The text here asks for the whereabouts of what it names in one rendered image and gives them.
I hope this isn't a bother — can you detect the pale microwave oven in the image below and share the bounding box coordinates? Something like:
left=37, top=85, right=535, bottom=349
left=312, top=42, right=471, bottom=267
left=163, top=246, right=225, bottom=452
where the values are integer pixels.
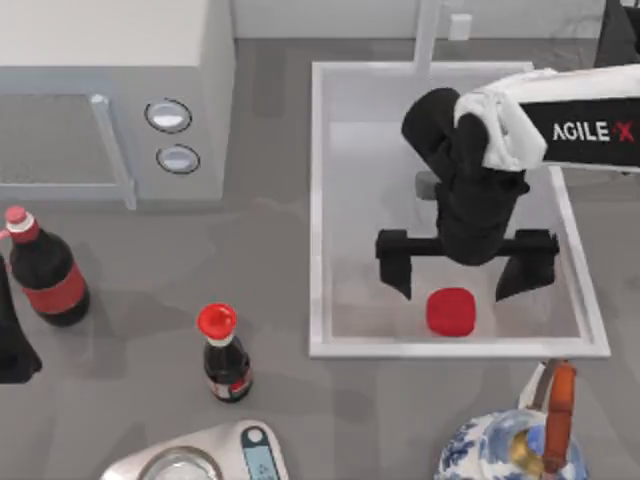
left=0, top=0, right=237, bottom=212

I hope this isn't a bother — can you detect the small white tap lever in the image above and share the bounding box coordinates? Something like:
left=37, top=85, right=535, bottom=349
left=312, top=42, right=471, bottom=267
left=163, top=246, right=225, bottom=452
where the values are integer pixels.
left=449, top=13, right=473, bottom=42

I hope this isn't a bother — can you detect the small microwave knob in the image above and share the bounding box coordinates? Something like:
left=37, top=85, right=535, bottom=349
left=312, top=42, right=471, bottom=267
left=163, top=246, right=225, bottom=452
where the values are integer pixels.
left=155, top=143, right=202, bottom=177

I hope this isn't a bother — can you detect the blue and white teapot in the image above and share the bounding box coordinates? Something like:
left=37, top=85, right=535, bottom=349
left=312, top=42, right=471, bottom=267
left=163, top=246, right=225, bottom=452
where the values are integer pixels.
left=437, top=358, right=590, bottom=480

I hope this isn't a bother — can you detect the pale grey rounded box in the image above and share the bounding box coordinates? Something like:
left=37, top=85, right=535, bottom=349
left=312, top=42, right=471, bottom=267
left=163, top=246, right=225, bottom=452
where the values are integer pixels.
left=413, top=169, right=441, bottom=202

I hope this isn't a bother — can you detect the small dark red-cap bottle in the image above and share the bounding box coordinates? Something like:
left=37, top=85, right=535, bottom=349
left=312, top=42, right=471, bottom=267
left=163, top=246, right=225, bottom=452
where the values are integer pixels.
left=196, top=301, right=254, bottom=406

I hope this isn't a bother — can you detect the large dark red-label bottle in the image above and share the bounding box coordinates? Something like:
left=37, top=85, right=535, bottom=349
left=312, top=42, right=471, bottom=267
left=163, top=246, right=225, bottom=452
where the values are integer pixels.
left=2, top=205, right=93, bottom=329

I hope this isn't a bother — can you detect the red rounded block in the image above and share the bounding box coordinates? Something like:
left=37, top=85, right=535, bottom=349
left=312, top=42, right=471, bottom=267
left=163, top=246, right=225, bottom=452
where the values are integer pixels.
left=425, top=286, right=478, bottom=338

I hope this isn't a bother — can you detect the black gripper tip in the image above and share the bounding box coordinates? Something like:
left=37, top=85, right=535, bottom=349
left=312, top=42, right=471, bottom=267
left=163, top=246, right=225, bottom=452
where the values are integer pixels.
left=0, top=253, right=44, bottom=386

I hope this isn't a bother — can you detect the tall white tap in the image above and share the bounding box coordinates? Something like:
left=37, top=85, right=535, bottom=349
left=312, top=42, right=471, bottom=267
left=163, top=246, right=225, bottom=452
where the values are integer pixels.
left=411, top=0, right=442, bottom=77

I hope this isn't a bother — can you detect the microwave door handle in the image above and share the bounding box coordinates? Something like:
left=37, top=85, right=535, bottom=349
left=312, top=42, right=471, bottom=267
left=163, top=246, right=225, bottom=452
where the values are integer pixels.
left=90, top=93, right=138, bottom=212

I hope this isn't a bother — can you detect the white sink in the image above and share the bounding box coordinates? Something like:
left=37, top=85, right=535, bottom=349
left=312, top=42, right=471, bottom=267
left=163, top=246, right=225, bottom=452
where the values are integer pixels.
left=307, top=60, right=613, bottom=360

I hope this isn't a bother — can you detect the white kitchen scale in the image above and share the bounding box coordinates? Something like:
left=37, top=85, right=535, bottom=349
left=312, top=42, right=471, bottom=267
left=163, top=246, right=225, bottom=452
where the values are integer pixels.
left=98, top=418, right=292, bottom=480

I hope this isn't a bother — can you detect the large microwave knob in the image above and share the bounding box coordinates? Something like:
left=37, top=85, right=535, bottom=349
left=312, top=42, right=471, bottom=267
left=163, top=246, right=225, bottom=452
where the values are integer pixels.
left=143, top=97, right=194, bottom=135

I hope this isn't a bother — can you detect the microwave oven door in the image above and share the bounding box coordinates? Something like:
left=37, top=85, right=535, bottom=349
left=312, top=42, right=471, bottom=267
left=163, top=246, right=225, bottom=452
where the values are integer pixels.
left=0, top=81, right=137, bottom=203

